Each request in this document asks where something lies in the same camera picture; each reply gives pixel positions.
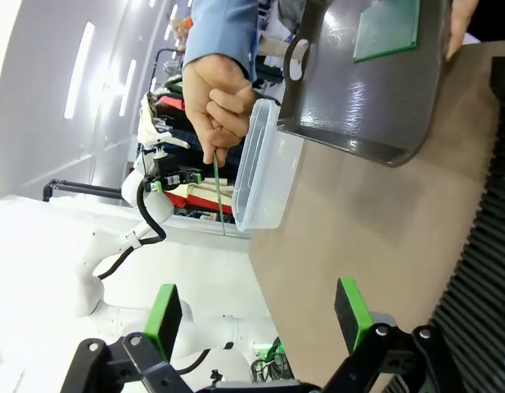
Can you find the black slotted PCB rack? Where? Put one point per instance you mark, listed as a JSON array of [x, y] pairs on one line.
[[489, 245]]

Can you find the clear plastic box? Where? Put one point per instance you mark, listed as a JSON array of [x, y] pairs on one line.
[[264, 180]]

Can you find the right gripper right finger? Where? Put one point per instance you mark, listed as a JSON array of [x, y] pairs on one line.
[[350, 315]]

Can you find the black plastic tray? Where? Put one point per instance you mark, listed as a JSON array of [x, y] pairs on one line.
[[358, 106]]

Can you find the cream hanging garment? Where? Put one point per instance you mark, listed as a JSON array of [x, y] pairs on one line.
[[150, 118]]

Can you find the red hanging shirt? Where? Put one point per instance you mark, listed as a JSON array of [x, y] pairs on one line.
[[199, 203]]

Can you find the green PCB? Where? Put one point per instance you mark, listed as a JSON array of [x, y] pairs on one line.
[[218, 184], [387, 28]]

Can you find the right forearm blue sleeve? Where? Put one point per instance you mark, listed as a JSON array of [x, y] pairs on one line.
[[227, 28]]

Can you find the black metal pole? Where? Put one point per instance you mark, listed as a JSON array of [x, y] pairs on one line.
[[84, 188]]

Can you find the person's right hand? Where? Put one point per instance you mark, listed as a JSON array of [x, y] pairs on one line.
[[203, 90]]

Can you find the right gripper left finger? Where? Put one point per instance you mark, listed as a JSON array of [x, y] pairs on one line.
[[164, 319]]

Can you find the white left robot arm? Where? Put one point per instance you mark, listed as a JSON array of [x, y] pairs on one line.
[[150, 204]]

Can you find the person's left hand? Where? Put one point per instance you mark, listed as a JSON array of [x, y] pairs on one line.
[[461, 20]]

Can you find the black metal clothes rack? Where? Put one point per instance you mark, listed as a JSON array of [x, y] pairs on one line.
[[155, 67]]

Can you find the navy hanging garment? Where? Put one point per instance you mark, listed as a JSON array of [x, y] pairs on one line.
[[186, 137]]

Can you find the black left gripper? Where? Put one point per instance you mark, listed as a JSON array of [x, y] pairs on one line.
[[170, 176]]

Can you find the ceiling light strip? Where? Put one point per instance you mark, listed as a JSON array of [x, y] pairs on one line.
[[78, 69], [127, 88]]

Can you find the red hanging dress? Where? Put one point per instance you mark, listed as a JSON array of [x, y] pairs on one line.
[[170, 101]]

